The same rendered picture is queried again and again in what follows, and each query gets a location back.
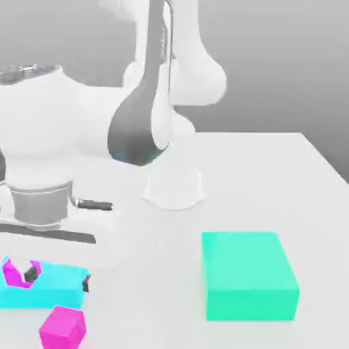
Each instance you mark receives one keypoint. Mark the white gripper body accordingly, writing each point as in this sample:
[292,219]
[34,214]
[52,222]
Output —
[81,253]

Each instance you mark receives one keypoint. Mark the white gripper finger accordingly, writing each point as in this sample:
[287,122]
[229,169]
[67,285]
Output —
[86,283]
[30,274]

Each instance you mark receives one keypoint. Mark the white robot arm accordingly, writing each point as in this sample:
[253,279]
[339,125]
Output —
[49,128]

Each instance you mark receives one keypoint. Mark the small magenta cube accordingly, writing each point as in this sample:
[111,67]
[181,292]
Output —
[62,328]
[11,276]

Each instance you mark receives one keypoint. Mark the large cyan box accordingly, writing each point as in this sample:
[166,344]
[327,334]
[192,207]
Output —
[56,290]

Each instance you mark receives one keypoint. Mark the large mint green box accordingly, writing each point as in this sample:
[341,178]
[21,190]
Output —
[249,275]

